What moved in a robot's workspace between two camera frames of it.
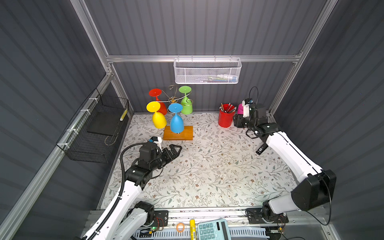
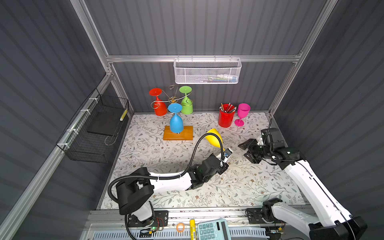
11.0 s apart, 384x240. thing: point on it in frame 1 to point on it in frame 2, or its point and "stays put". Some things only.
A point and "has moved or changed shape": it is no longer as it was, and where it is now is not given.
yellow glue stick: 192,228 stays put
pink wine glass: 240,109 has moved or changed shape
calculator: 216,229 stays put
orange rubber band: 183,229 stays put
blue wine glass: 177,123 stays put
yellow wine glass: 159,120 to 213,139
